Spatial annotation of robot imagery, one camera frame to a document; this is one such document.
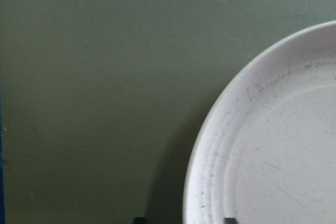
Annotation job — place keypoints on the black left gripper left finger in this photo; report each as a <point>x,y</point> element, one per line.
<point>139,220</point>

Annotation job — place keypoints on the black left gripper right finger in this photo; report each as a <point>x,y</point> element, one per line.
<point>230,220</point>

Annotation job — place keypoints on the pink plate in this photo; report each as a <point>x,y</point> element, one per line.
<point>266,150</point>

